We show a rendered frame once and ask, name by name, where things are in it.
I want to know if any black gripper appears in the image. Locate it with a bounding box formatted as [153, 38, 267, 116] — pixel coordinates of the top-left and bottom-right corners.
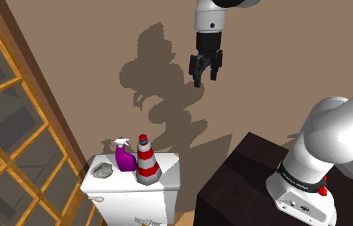
[188, 30, 223, 88]

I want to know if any red and white striped lighthouse figure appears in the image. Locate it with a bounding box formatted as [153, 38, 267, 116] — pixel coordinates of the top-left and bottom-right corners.
[135, 134, 162, 186]

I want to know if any dark robot stand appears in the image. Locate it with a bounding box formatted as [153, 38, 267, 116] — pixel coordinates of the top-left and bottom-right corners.
[193, 132, 353, 226]

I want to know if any purple spray bottle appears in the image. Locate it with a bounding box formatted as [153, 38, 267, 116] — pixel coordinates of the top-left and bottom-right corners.
[114, 137, 137, 172]

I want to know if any white toilet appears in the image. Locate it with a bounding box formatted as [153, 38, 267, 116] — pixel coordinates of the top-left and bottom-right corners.
[80, 152, 182, 226]

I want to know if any grey crumpled rock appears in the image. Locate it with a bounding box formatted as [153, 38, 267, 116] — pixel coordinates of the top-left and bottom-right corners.
[90, 162, 114, 180]

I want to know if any wooden framed glass window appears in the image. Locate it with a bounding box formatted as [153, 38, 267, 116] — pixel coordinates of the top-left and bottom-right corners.
[0, 0, 107, 226]

